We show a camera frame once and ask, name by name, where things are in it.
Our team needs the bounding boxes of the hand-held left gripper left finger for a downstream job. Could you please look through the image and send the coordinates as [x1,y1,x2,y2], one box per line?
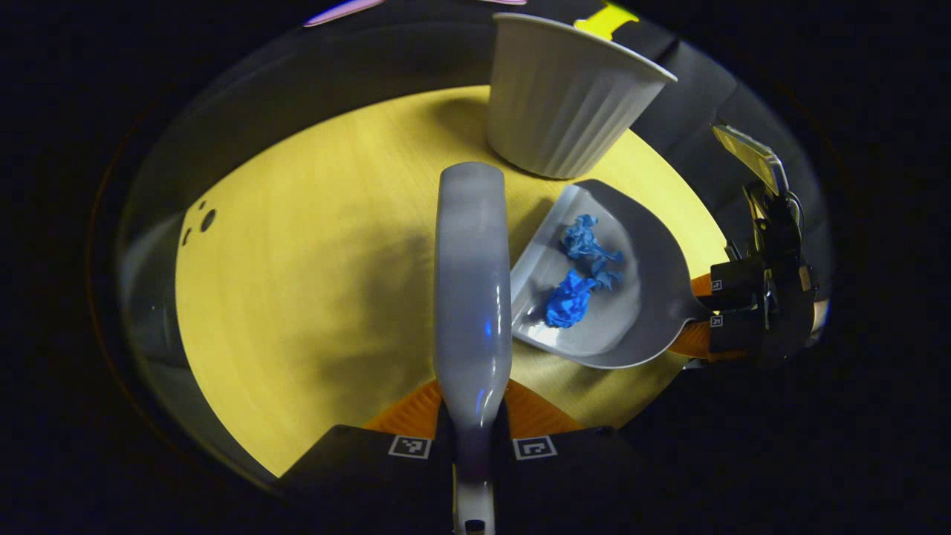
[279,379,455,521]

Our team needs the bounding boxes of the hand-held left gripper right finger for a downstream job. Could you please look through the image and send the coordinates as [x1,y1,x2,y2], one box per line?
[494,379,647,521]

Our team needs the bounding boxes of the grey plastic dustpan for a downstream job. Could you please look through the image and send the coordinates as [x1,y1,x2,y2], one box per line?
[510,178,713,370]

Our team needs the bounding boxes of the light blue paper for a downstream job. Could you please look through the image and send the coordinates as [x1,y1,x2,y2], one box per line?
[559,214,625,291]

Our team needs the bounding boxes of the dark blue paper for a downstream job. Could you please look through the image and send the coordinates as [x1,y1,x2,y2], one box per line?
[545,269,599,329]

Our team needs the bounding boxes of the small grey broom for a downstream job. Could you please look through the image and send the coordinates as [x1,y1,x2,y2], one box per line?
[433,162,513,535]

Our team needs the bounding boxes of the white ribbed garbage bin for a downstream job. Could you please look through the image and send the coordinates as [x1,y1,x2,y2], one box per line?
[487,13,678,181]

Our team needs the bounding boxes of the wooden desktop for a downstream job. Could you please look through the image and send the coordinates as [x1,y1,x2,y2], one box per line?
[175,85,730,478]

